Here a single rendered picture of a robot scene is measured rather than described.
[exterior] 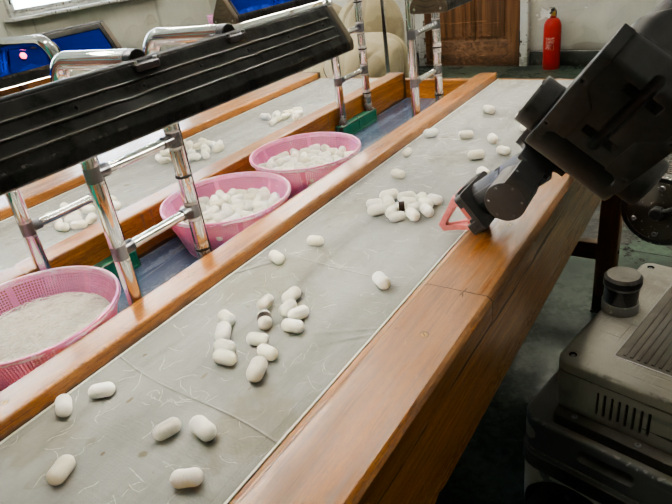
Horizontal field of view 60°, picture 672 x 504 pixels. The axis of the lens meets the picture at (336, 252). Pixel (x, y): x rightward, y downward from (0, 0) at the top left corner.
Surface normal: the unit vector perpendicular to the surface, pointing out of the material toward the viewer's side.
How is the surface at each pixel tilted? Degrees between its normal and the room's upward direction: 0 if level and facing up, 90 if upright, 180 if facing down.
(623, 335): 0
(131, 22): 90
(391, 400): 0
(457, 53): 90
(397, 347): 0
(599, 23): 90
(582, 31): 89
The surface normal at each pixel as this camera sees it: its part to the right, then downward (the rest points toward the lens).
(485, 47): -0.56, 0.45
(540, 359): -0.13, -0.87
